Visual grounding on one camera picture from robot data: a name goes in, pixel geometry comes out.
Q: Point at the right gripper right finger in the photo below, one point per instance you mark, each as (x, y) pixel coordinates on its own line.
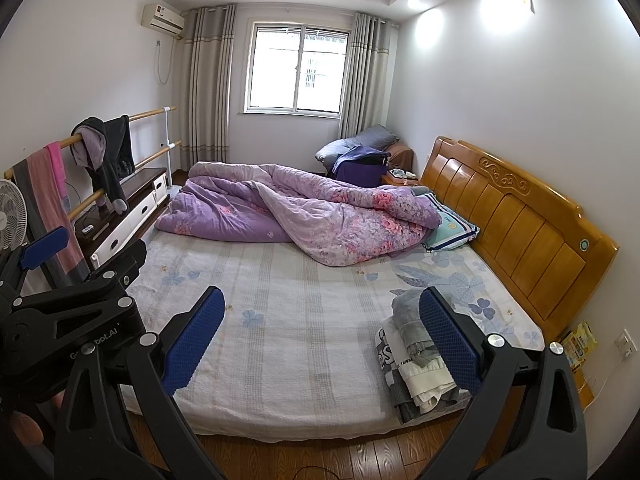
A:
(524, 419)

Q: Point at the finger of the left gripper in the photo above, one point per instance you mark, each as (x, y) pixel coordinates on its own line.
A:
(38, 252)

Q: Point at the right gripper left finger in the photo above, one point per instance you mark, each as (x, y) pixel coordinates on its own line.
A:
(94, 439)

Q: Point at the grey zip hoodie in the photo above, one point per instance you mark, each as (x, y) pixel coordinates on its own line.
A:
(418, 343)

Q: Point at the wooden bar clothes rack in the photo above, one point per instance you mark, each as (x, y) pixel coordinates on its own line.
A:
(167, 147)

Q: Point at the person's left hand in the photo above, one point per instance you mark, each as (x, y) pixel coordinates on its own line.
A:
(27, 429)

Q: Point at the white dark-top TV cabinet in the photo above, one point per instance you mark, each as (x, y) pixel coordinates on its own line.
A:
(101, 233)

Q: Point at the white standing fan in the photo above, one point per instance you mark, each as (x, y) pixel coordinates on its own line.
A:
(13, 215)

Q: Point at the pink grey striped towel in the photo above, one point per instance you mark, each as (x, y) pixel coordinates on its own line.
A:
(35, 178)

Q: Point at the yellow packet by headboard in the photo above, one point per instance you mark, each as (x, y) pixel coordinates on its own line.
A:
(578, 343)

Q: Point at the black jacket on rack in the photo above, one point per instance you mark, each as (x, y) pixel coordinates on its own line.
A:
(104, 151)

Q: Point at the white folded garment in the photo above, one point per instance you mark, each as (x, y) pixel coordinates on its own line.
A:
(425, 384)

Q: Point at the patterned grey folded garment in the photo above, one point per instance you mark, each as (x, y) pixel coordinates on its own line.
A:
(400, 397)

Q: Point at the wooden headboard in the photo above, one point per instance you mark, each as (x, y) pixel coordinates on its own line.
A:
(538, 242)

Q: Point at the bed with pale floral sheet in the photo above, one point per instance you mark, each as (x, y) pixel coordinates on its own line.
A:
(298, 355)

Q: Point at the teal blue-trimmed pillow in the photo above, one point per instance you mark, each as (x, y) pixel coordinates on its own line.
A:
(453, 231)

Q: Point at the left grey striped curtain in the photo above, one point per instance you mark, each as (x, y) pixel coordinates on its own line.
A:
(205, 84)

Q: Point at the grey striped curtain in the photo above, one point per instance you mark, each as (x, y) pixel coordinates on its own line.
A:
(205, 84)
(367, 60)

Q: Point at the window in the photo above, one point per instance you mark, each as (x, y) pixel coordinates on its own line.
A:
(296, 69)

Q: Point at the purple floral duvet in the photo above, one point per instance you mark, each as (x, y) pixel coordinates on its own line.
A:
(333, 222)

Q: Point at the wooden nightstand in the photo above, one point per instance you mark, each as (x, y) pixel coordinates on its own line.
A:
(400, 166)

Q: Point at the blue grey pillow pile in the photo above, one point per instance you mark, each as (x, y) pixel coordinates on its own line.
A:
(359, 160)

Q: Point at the right grey striped curtain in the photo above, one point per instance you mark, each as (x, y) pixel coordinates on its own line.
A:
(367, 60)

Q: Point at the white wall socket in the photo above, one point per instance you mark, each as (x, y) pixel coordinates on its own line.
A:
(625, 345)

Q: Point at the white wall air conditioner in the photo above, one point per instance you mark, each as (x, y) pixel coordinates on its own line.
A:
(158, 17)

